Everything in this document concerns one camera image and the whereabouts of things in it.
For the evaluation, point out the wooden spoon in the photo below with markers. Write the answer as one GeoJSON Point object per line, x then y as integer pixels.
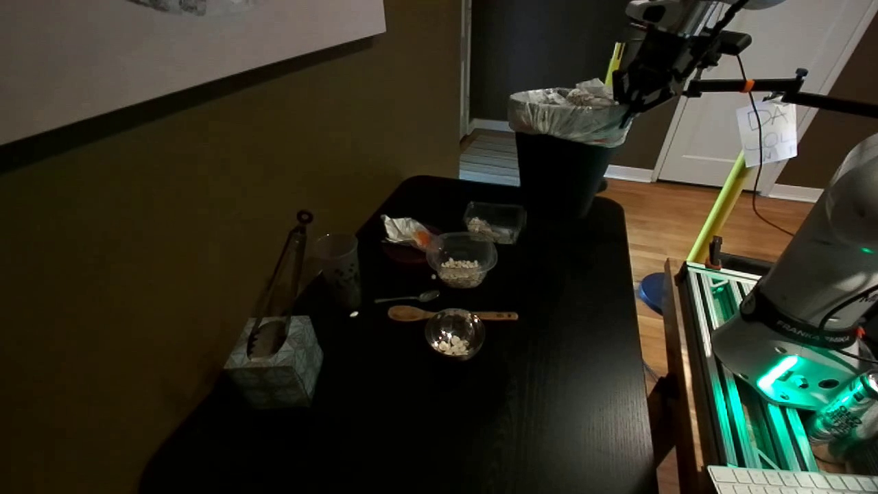
{"type": "Point", "coordinates": [422, 313]}

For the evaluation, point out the square plastic container with pieces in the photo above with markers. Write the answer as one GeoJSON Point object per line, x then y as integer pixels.
{"type": "Point", "coordinates": [497, 223]}

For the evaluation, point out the oval plastic container with pieces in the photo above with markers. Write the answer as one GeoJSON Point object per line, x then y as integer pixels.
{"type": "Point", "coordinates": [459, 258]}

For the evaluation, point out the white framed wall picture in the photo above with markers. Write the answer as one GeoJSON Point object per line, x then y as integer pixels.
{"type": "Point", "coordinates": [64, 60]}

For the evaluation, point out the white paper tag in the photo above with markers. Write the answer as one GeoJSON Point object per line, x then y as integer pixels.
{"type": "Point", "coordinates": [766, 132]}

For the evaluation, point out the yellow foam pole near base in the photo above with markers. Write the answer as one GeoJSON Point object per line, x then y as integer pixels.
{"type": "Point", "coordinates": [722, 207]}

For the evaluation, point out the red small dish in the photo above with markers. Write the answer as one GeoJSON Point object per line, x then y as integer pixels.
{"type": "Point", "coordinates": [404, 254]}

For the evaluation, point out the black bin with white liner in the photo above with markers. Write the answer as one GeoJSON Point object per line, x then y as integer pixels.
{"type": "Point", "coordinates": [563, 145]}

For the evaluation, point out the black camera on stand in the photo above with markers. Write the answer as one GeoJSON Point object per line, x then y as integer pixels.
{"type": "Point", "coordinates": [775, 88]}

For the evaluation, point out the blue round object on floor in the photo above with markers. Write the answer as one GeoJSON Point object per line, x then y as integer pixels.
{"type": "Point", "coordinates": [654, 289]}

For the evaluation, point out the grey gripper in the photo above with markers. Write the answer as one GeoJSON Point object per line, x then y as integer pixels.
{"type": "Point", "coordinates": [657, 63]}

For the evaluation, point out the dark rod in holder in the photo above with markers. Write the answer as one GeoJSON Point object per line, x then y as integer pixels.
{"type": "Point", "coordinates": [281, 292]}

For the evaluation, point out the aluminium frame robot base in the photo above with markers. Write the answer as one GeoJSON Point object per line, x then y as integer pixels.
{"type": "Point", "coordinates": [764, 398]}

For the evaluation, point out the marble block holder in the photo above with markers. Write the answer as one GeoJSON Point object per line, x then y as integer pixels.
{"type": "Point", "coordinates": [275, 359]}

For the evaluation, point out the white keyboard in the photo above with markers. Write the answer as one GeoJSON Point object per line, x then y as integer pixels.
{"type": "Point", "coordinates": [777, 481]}

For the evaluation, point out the round glass bowl with pieces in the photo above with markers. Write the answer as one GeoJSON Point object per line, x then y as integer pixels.
{"type": "Point", "coordinates": [458, 336]}

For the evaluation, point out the dark drinking glass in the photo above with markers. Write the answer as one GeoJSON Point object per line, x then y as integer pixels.
{"type": "Point", "coordinates": [340, 263]}

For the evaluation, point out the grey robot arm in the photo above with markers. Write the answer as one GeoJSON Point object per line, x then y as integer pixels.
{"type": "Point", "coordinates": [828, 277]}

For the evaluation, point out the metal spoon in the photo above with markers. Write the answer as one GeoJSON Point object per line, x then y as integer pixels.
{"type": "Point", "coordinates": [411, 298]}

